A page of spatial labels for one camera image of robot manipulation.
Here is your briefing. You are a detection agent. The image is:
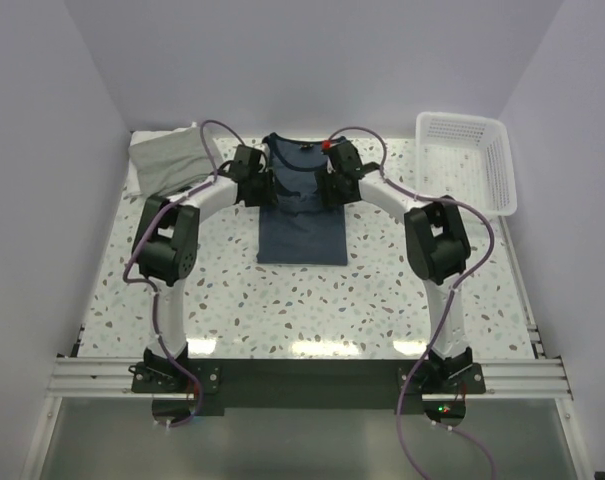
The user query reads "grey folded tank top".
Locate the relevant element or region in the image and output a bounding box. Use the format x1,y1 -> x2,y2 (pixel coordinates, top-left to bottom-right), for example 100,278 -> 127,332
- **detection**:
127,123 -> 222,197

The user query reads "white plastic laundry basket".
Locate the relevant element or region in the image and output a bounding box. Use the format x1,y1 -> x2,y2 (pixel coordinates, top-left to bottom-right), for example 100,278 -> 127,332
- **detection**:
415,112 -> 518,217

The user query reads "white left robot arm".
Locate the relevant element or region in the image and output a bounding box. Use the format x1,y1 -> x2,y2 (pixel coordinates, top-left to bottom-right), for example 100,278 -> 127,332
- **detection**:
123,144 -> 276,392

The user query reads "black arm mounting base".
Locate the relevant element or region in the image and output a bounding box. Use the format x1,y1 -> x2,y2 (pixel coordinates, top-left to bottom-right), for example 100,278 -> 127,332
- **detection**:
128,352 -> 486,423

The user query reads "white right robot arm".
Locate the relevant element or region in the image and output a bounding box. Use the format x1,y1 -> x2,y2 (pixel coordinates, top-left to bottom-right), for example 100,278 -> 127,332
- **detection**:
315,140 -> 473,393

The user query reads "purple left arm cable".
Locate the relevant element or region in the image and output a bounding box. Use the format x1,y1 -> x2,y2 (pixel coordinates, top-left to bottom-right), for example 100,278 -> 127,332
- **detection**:
123,118 -> 271,429

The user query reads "white folded tank top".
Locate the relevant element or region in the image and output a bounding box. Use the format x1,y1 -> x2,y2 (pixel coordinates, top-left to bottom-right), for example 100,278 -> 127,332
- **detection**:
125,122 -> 201,199

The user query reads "blue printed tank top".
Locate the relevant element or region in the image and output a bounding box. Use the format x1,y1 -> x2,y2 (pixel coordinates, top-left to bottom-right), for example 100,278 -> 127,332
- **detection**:
257,132 -> 348,266

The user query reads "aluminium frame rail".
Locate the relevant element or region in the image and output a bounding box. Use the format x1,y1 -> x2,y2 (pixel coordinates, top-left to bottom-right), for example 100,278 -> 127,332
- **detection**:
46,357 -> 573,400

